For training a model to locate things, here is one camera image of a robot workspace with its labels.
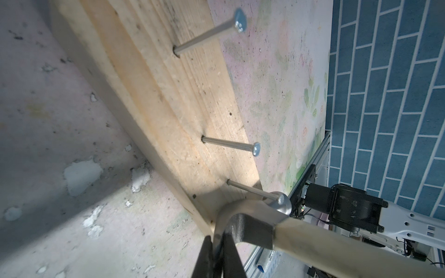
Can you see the wooden plank with nails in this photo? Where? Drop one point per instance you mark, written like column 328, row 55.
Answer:
column 166, row 103

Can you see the far steel nail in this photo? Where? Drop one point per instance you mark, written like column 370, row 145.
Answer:
column 238, row 24

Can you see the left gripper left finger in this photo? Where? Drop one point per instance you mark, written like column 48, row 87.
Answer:
column 204, row 268

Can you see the wooden claw hammer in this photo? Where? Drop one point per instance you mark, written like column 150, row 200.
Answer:
column 254, row 222

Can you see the middle steel nail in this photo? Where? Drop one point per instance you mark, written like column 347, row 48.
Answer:
column 254, row 148

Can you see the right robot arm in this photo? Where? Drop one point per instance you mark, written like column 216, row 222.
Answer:
column 354, row 213

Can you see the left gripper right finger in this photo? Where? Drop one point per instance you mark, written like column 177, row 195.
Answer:
column 231, row 263

